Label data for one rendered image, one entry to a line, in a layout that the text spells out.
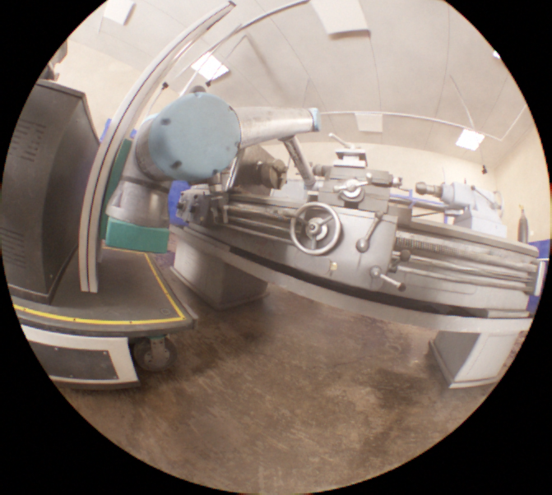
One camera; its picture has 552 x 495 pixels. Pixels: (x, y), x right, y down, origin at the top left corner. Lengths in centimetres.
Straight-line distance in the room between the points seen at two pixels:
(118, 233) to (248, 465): 70
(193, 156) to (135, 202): 21
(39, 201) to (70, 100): 23
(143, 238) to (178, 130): 26
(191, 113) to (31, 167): 43
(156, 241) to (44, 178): 35
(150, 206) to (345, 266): 66
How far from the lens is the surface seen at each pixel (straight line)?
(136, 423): 71
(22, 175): 56
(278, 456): 69
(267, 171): 129
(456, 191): 122
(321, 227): 65
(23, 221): 56
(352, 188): 62
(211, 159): 28
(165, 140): 26
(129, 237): 42
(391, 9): 287
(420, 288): 92
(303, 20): 291
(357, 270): 69
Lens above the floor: 65
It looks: 3 degrees up
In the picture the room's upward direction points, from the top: 13 degrees clockwise
